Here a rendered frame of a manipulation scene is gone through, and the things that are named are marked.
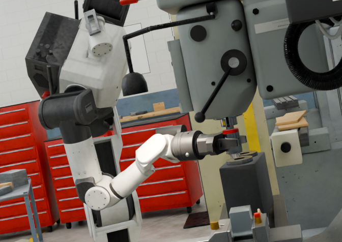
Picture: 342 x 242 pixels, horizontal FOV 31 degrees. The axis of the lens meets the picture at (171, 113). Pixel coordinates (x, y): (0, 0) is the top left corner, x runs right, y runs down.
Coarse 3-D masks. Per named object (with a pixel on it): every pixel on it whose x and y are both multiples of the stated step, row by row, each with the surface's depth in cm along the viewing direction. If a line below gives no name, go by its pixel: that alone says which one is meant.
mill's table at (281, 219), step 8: (280, 200) 221; (224, 208) 225; (272, 208) 221; (280, 208) 209; (224, 216) 214; (272, 216) 211; (280, 216) 200; (272, 224) 200; (280, 224) 190; (288, 224) 188
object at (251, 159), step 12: (240, 156) 210; (252, 156) 210; (264, 156) 216; (228, 168) 200; (240, 168) 199; (252, 168) 198; (264, 168) 212; (228, 180) 201; (240, 180) 199; (252, 180) 198; (264, 180) 209; (228, 192) 201; (240, 192) 200; (252, 192) 199; (264, 192) 205; (228, 204) 202; (240, 204) 200; (252, 204) 199; (264, 204) 202; (228, 216) 202; (252, 216) 200
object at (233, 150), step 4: (236, 132) 175; (224, 136) 176; (228, 136) 175; (232, 136) 175; (236, 136) 175; (240, 140) 177; (240, 144) 176; (228, 148) 176; (232, 148) 175; (236, 148) 175; (240, 148) 176; (228, 152) 176; (232, 152) 175; (236, 152) 175; (240, 152) 176
